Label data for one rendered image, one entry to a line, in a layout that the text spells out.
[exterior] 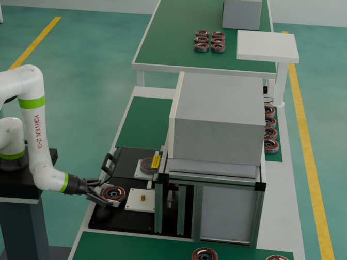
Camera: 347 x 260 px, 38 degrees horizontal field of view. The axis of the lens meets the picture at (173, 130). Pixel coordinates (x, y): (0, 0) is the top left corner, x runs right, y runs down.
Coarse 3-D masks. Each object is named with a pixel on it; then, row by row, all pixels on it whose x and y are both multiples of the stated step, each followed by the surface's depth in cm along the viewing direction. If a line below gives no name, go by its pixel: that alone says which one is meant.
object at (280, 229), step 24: (144, 96) 340; (168, 96) 341; (264, 96) 344; (288, 144) 296; (288, 168) 276; (288, 192) 259; (264, 216) 243; (288, 216) 244; (192, 240) 228; (264, 240) 229; (288, 240) 230
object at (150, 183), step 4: (148, 184) 240; (152, 184) 236; (164, 184) 236; (172, 184) 238; (148, 188) 238; (152, 188) 237; (164, 188) 237; (168, 188) 236; (172, 188) 236; (176, 188) 236; (172, 192) 238; (172, 196) 239
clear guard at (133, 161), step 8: (120, 152) 230; (128, 152) 230; (136, 152) 230; (144, 152) 230; (152, 152) 230; (160, 152) 230; (112, 160) 229; (120, 160) 224; (128, 160) 224; (136, 160) 225; (144, 160) 225; (152, 160) 225; (160, 160) 225; (112, 168) 221; (120, 168) 219; (128, 168) 220; (136, 168) 220; (144, 168) 220; (152, 168) 220; (104, 176) 221; (112, 176) 215; (120, 176) 215; (128, 176) 215; (136, 176) 215; (144, 176) 215; (152, 176) 215
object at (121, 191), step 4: (108, 188) 248; (112, 188) 249; (116, 188) 249; (120, 188) 249; (104, 192) 246; (108, 192) 248; (112, 192) 247; (116, 192) 249; (120, 192) 246; (124, 192) 247; (104, 196) 244; (108, 196) 244; (112, 196) 245; (116, 196) 246; (120, 196) 244; (124, 196) 245; (116, 200) 242; (120, 200) 243
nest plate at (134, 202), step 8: (136, 192) 250; (144, 192) 250; (152, 192) 250; (128, 200) 245; (136, 200) 245; (152, 200) 246; (128, 208) 240; (136, 208) 240; (144, 208) 240; (152, 208) 241
